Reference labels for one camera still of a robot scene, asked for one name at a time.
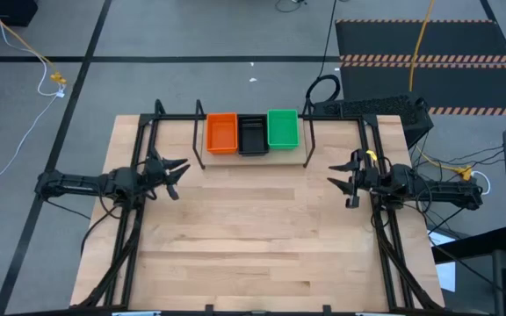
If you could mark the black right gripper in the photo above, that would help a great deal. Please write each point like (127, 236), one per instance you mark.
(369, 180)

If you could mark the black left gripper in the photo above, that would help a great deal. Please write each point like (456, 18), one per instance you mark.
(154, 177)

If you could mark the orange plastic basket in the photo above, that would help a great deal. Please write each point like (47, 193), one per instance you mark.
(222, 134)

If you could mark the green plastic slotted basket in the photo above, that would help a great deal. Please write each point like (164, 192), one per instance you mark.
(283, 129)

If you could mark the black plastic slotted basket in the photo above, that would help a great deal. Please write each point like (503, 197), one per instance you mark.
(253, 140)

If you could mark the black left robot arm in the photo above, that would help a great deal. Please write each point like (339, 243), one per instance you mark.
(77, 184)

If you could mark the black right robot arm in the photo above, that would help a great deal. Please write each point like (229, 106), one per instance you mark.
(446, 191)

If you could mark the wooden shelf with black legs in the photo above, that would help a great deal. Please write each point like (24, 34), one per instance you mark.
(253, 160)

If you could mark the yellow tag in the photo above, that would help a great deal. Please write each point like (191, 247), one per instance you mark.
(370, 155)

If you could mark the yellow power plug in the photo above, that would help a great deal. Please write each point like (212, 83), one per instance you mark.
(466, 172)

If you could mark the black table clamp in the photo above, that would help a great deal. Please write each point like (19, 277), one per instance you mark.
(209, 309)
(327, 309)

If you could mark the white sheet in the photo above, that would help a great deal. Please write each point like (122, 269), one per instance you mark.
(447, 276)

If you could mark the black bar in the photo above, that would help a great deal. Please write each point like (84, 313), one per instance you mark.
(477, 243)

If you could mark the black hazard-striped floor mat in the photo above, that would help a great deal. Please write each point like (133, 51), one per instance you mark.
(477, 83)
(455, 39)

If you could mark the black box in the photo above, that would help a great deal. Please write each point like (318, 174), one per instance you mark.
(2, 11)

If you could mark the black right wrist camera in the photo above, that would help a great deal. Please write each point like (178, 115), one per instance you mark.
(352, 201)

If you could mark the black metal table frame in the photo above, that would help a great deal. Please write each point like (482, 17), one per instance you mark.
(178, 117)

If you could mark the silver bracket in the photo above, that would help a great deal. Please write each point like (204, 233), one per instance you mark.
(380, 313)
(136, 313)

